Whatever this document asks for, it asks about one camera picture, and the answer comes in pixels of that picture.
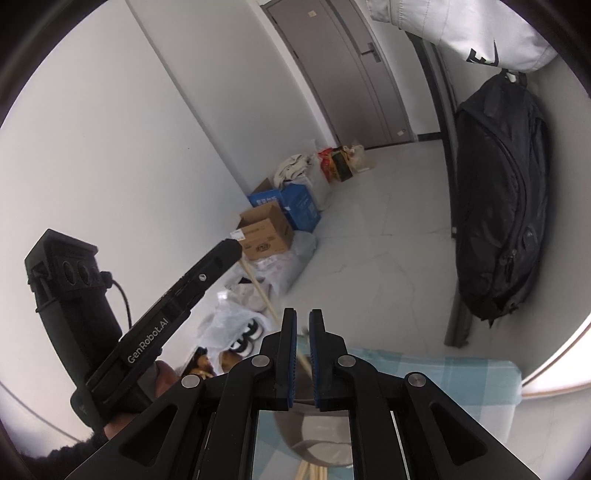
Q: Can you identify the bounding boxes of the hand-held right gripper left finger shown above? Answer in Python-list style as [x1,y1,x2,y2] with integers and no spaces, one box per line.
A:
[65,308,298,480]

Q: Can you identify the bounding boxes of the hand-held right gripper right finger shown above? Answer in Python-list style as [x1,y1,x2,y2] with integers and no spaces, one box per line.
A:
[308,308,541,480]

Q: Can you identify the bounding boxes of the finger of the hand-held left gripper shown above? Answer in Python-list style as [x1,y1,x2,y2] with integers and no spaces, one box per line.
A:
[168,239,243,311]

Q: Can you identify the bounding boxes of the grey white utensil holder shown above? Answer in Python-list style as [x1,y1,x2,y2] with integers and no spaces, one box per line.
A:
[272,332,354,468]

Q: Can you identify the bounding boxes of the person's left hand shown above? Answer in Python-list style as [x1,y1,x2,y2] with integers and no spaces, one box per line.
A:
[104,361,180,439]

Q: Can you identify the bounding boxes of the black and white shoes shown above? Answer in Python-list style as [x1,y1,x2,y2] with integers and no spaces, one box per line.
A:
[228,320,267,356]

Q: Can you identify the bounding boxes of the brown cardboard box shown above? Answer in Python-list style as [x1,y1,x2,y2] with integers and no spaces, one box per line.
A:
[237,202,294,261]

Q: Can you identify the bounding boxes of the brown plush slipper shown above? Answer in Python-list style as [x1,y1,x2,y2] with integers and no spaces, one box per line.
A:
[184,347,217,380]

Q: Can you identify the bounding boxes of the blue cardboard box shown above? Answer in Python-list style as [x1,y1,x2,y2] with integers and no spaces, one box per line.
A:
[247,178,322,234]

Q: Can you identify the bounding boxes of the teal checked tablecloth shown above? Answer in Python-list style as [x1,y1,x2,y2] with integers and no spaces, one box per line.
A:
[252,346,523,480]

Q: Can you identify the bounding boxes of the white bag with cloth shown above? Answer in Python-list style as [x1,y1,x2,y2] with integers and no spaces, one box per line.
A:
[274,154,331,205]

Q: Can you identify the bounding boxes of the red yellow bag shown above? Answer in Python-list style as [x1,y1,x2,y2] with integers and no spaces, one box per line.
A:
[318,148,354,184]

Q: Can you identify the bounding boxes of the beige plastic bag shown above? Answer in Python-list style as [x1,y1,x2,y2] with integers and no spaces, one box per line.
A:
[344,144,378,174]

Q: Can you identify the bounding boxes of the grey door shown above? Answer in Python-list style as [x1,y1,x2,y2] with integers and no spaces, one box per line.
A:
[265,0,417,149]

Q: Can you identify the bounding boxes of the black backpack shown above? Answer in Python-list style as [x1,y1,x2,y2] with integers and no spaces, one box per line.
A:
[454,71,551,322]

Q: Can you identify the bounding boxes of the white hanging jacket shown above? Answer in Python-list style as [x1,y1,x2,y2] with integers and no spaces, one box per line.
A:
[367,0,560,73]

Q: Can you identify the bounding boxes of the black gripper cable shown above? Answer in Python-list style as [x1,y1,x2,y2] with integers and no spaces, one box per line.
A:
[110,272,136,332]

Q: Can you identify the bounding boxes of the dark door frame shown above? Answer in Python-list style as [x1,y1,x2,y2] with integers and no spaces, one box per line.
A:
[411,34,462,238]

